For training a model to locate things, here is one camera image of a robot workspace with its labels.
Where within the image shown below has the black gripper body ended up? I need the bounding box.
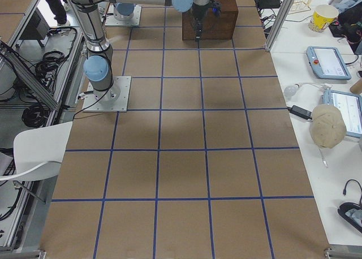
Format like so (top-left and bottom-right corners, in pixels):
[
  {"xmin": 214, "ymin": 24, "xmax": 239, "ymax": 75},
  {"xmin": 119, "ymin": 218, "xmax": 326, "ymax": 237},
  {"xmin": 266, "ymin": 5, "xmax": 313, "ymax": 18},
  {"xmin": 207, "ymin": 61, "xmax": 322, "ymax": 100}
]
[{"xmin": 191, "ymin": 4, "xmax": 209, "ymax": 27}]

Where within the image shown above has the dark wooden drawer box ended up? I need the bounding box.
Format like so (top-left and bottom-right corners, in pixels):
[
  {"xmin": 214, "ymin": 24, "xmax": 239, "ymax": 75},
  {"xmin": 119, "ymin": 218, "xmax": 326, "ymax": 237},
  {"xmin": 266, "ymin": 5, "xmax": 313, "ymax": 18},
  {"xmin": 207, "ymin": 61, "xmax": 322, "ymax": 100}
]
[{"xmin": 182, "ymin": 0, "xmax": 239, "ymax": 41}]

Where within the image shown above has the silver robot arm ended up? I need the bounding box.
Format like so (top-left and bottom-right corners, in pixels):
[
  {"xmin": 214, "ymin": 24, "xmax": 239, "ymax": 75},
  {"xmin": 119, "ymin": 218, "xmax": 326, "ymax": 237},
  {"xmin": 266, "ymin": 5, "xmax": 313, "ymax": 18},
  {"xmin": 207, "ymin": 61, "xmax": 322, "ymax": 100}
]
[
  {"xmin": 69, "ymin": 0, "xmax": 193, "ymax": 102},
  {"xmin": 110, "ymin": 0, "xmax": 210, "ymax": 42}
]

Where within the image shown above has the white light bulb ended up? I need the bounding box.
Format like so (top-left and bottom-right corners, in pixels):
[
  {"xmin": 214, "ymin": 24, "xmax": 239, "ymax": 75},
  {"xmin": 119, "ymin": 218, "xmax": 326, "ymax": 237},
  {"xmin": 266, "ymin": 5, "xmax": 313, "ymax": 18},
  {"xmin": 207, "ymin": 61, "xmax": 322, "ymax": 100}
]
[{"xmin": 283, "ymin": 84, "xmax": 300, "ymax": 99}]

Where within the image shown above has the yellow popcorn cup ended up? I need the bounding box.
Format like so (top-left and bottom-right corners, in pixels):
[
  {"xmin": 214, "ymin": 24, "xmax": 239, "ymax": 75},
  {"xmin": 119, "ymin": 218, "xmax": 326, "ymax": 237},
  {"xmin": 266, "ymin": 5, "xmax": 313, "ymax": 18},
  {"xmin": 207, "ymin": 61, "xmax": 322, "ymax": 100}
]
[{"xmin": 308, "ymin": 5, "xmax": 339, "ymax": 33}]

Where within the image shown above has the blue teach pendant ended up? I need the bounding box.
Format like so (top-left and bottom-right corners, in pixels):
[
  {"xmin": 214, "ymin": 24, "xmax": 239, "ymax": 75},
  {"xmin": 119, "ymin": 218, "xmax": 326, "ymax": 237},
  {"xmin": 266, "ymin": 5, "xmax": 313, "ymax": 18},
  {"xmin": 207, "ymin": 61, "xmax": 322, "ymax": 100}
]
[
  {"xmin": 306, "ymin": 46, "xmax": 351, "ymax": 80},
  {"xmin": 322, "ymin": 89, "xmax": 361, "ymax": 138}
]

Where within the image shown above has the black power adapter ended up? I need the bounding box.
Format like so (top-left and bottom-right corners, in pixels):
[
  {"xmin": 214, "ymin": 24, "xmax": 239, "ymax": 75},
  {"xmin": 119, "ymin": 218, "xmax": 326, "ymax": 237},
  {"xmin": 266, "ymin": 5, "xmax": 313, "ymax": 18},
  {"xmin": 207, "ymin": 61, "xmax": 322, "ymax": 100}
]
[{"xmin": 287, "ymin": 105, "xmax": 312, "ymax": 120}]

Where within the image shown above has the beige cap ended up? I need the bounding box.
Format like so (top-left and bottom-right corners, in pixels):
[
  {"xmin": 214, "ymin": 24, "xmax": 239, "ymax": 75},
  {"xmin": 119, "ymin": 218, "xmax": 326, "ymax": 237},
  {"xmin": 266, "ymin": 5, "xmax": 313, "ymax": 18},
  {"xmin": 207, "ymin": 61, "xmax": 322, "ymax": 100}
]
[{"xmin": 309, "ymin": 104, "xmax": 347, "ymax": 149}]

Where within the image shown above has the cardboard tube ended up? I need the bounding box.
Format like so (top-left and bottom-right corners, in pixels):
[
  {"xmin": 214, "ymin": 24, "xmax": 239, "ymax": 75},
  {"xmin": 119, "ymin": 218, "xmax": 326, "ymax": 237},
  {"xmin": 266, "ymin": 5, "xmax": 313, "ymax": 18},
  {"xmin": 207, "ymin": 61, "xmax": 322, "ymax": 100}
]
[{"xmin": 350, "ymin": 79, "xmax": 362, "ymax": 94}]

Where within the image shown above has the white chair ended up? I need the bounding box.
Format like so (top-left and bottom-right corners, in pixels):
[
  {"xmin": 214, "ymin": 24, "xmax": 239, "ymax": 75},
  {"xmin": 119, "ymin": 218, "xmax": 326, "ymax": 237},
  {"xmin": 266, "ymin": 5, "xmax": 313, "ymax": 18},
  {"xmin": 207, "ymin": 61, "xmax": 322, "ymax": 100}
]
[{"xmin": 1, "ymin": 122, "xmax": 72, "ymax": 182}]

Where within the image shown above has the aluminium frame post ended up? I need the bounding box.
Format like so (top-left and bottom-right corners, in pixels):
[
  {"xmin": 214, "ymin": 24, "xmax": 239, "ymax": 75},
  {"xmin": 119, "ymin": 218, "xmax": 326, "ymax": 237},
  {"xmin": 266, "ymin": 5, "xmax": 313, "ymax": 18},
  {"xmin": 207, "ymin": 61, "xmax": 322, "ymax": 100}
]
[{"xmin": 265, "ymin": 0, "xmax": 294, "ymax": 51}]

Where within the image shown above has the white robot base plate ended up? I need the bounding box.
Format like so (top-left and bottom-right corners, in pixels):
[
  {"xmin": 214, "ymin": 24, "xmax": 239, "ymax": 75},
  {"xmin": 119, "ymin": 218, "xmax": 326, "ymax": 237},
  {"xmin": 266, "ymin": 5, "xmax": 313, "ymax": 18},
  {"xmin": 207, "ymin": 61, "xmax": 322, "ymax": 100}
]
[{"xmin": 82, "ymin": 76, "xmax": 131, "ymax": 113}]

